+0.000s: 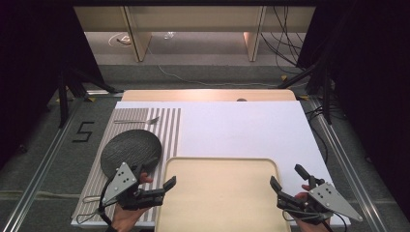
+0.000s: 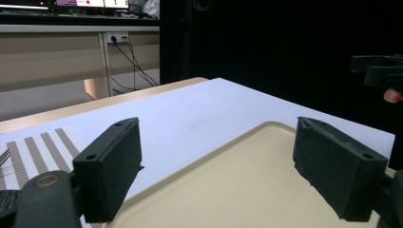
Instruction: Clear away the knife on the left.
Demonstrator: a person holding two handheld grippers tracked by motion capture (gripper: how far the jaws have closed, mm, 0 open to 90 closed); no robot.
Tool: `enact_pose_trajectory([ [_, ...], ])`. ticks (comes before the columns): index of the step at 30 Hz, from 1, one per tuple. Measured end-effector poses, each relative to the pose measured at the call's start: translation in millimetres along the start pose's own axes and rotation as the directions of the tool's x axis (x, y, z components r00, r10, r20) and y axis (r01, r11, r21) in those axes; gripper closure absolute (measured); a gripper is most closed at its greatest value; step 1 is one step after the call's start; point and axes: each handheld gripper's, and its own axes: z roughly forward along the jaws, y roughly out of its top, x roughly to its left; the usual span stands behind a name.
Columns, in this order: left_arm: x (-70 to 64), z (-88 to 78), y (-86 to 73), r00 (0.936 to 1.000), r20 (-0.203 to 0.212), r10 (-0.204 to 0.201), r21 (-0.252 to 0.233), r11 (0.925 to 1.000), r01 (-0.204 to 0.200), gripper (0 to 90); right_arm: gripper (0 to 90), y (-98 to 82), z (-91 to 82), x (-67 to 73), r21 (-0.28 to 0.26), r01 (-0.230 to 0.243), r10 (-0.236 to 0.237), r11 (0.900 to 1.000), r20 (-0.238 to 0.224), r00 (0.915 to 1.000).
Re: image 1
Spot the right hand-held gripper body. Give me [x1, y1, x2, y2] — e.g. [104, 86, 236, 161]
[277, 179, 364, 225]

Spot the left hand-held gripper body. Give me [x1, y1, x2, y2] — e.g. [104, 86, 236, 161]
[101, 161, 166, 212]

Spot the black round plate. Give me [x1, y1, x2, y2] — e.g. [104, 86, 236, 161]
[100, 129, 163, 179]

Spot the person's right hand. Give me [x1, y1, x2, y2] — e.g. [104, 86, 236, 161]
[291, 184, 333, 232]

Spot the person's left hand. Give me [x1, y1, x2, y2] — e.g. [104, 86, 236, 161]
[110, 171, 155, 232]

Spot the silver spoon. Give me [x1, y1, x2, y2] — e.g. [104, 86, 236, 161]
[81, 194, 108, 204]

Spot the striped placemat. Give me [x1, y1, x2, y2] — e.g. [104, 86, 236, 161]
[71, 107, 183, 225]

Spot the metal spoon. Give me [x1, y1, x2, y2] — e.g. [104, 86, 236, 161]
[113, 116, 161, 126]

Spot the silver cutlery piece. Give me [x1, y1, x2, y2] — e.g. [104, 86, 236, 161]
[74, 208, 102, 225]

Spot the beige plastic tray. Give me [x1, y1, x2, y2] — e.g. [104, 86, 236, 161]
[155, 156, 293, 232]

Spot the white table cover board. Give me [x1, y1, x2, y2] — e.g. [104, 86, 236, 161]
[70, 100, 352, 229]

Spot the black tape floor mark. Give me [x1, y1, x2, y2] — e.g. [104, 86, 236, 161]
[72, 121, 96, 144]

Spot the black metal stand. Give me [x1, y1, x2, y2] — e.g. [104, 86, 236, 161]
[276, 57, 334, 126]
[56, 62, 125, 130]

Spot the light wooden table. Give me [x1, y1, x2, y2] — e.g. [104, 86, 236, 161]
[121, 89, 297, 102]

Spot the dark curtain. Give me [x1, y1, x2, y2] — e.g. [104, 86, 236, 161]
[0, 0, 105, 170]
[295, 0, 410, 223]

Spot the light wooden shelf unit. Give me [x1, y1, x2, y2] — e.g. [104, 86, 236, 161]
[73, 5, 317, 63]

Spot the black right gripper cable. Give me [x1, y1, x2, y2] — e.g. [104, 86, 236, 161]
[282, 207, 348, 232]

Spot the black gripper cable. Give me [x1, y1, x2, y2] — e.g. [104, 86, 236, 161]
[98, 175, 121, 232]
[282, 207, 348, 232]

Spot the aluminium floor rail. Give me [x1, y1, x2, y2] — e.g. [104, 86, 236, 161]
[306, 96, 390, 232]
[0, 96, 85, 232]

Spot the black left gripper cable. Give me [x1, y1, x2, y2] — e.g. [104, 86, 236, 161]
[98, 175, 121, 232]

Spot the bundle of black cables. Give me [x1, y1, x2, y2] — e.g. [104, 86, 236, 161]
[259, 5, 308, 73]

